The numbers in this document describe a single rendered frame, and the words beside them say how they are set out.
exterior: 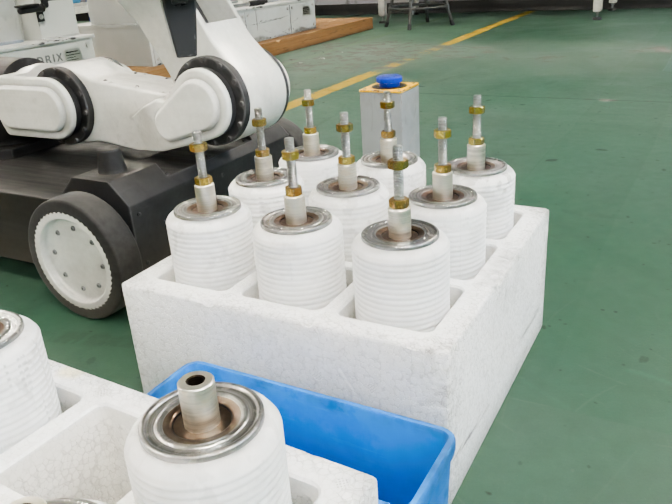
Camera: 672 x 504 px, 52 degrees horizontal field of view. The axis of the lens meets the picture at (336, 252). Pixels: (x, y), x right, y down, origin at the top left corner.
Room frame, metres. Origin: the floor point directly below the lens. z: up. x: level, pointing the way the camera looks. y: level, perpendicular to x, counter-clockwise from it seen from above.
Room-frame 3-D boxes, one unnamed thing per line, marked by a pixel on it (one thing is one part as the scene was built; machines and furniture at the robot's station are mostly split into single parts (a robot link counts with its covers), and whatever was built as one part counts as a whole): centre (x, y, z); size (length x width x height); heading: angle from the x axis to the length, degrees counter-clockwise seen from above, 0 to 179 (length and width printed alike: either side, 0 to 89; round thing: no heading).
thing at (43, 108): (1.37, 0.49, 0.28); 0.21 x 0.20 x 0.13; 60
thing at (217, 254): (0.74, 0.14, 0.16); 0.10 x 0.10 x 0.18
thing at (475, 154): (0.83, -0.18, 0.26); 0.02 x 0.02 x 0.03
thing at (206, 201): (0.74, 0.14, 0.26); 0.02 x 0.02 x 0.03
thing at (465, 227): (0.72, -0.12, 0.16); 0.10 x 0.10 x 0.18
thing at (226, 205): (0.74, 0.14, 0.25); 0.08 x 0.08 x 0.01
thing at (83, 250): (1.00, 0.39, 0.10); 0.20 x 0.05 x 0.20; 60
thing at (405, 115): (1.07, -0.10, 0.16); 0.07 x 0.07 x 0.31; 60
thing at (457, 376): (0.78, -0.02, 0.09); 0.39 x 0.39 x 0.18; 60
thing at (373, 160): (0.88, -0.08, 0.25); 0.08 x 0.08 x 0.01
